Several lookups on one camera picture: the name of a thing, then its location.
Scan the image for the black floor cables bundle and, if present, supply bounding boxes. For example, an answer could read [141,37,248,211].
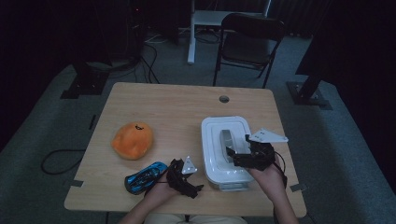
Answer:
[132,41,162,85]

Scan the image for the white desk frame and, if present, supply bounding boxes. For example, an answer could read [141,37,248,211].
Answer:
[187,0,273,65]

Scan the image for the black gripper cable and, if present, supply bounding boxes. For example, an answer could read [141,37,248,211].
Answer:
[271,150,289,224]
[143,179,170,197]

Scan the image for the person's left hand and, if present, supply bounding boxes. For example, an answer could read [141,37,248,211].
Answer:
[146,174,181,204]

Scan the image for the black looped floor cable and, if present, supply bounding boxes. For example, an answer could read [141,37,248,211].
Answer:
[41,148,87,175]

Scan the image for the blue toy car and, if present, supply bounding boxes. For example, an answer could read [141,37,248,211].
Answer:
[124,161,169,196]

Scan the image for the person's right hand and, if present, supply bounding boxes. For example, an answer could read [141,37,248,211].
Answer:
[248,155,287,202]

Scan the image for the translucent grey storage container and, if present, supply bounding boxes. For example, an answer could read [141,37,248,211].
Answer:
[204,174,255,192]

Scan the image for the black stand with square base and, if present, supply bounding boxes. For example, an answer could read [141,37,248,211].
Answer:
[60,60,110,100]
[286,46,333,110]

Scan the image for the dark curtain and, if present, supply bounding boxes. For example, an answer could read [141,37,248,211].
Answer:
[295,0,396,104]

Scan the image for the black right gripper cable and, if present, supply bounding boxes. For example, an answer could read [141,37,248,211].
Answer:
[271,150,289,224]

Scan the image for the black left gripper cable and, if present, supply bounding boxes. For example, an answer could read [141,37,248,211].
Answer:
[143,179,170,197]

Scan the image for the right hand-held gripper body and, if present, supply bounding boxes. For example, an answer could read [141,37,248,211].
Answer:
[246,128,289,172]

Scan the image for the person's beige pants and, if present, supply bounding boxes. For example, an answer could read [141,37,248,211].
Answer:
[144,213,249,224]

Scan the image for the white container lid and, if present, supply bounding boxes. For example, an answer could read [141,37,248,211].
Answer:
[201,116,255,185]

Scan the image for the orange plush toy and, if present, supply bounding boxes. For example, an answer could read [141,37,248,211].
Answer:
[110,121,154,161]

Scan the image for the black folding chair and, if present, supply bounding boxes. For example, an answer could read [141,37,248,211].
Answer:
[213,12,286,90]

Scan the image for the dark equipment tower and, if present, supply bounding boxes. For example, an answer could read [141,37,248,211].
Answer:
[125,0,148,62]

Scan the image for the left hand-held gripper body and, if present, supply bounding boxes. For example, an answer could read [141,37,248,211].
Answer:
[166,155,198,194]

